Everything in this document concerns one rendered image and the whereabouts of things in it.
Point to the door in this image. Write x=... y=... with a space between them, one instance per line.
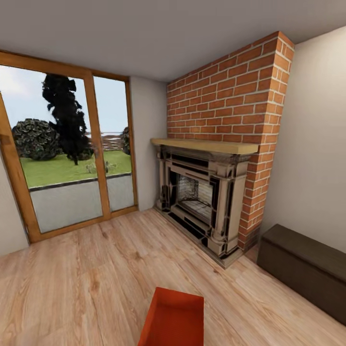
x=66 y=137

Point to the storage box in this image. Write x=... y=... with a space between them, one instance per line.
x=174 y=319

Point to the cabinet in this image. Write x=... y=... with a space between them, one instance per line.
x=315 y=270

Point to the countertop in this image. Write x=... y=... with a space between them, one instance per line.
x=232 y=148

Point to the wood fireplace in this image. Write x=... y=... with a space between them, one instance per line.
x=201 y=194

